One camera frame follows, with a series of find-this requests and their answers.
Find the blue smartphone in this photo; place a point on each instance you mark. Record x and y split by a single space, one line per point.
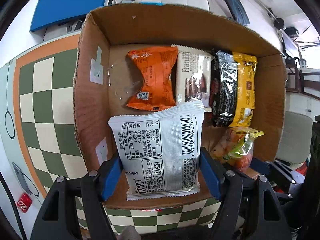
21 178

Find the colourful candy balls bag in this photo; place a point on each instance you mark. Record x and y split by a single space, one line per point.
236 147

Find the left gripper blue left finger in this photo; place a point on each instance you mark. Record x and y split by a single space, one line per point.
110 172

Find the yellow snack packet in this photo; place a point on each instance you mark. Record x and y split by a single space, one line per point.
245 96

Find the grey plastic chair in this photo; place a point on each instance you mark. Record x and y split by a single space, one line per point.
294 146

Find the black weight bench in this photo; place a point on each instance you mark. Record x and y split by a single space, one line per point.
238 12

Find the orange cake snack packet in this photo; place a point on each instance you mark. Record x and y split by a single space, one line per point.
155 65

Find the white chocolate wafer packet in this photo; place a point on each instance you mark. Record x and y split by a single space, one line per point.
193 76

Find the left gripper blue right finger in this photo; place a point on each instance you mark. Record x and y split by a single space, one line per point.
212 172

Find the black snack packet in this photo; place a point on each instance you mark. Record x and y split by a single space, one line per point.
223 88

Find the blue mat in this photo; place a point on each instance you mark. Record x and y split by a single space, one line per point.
51 12

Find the red cola can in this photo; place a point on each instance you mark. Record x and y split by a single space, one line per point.
24 202

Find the small barbell on floor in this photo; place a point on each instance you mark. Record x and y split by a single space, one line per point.
278 22

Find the green checkered table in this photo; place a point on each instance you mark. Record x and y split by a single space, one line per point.
38 133

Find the white silver biscuit packet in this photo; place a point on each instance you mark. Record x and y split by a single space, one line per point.
160 151

